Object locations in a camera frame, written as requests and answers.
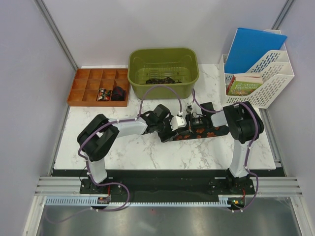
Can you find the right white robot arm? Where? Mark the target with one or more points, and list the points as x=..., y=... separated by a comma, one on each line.
x=242, y=122

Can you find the grey slotted cable duct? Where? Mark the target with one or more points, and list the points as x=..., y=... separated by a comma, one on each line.
x=89, y=201

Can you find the dark tie in basin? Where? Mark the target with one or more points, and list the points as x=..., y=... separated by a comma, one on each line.
x=166, y=80

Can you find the black orange floral tie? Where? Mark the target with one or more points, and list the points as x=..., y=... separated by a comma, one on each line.
x=199, y=133

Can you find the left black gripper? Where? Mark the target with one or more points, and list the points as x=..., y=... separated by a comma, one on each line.
x=165, y=137

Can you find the rolled dark navy tie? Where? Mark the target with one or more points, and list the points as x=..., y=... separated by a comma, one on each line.
x=118, y=94

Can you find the rolled colourful floral tie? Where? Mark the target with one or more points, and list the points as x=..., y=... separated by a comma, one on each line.
x=104, y=95

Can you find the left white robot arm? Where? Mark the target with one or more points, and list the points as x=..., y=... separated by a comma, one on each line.
x=97, y=138

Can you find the olive green plastic basin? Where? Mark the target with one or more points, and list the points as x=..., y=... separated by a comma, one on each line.
x=177, y=63

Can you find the green treehouse book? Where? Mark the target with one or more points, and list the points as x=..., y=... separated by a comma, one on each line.
x=243, y=84

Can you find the orange compartment tray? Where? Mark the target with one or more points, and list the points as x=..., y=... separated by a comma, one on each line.
x=87, y=82

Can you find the aluminium frame rail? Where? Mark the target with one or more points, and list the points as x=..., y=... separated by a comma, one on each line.
x=267, y=186

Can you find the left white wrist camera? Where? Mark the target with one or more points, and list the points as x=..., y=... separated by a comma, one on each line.
x=177, y=122

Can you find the blue folder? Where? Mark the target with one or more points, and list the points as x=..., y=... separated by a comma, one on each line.
x=250, y=45

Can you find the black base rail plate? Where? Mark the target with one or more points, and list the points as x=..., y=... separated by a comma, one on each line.
x=173, y=185

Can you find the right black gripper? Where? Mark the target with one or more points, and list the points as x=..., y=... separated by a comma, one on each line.
x=189, y=119

